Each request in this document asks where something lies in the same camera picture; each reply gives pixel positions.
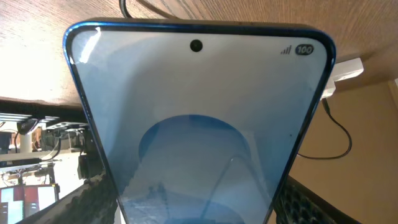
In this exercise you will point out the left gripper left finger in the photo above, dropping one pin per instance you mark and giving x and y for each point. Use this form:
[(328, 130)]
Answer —
[(93, 202)]

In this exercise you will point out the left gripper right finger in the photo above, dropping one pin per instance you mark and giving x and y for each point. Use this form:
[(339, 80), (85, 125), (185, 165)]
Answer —
[(297, 204)]

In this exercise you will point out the blue Galaxy smartphone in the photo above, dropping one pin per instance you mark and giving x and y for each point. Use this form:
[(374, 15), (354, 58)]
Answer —
[(197, 121)]

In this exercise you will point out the white USB charger plug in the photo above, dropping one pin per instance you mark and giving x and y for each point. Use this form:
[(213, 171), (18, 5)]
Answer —
[(342, 71)]

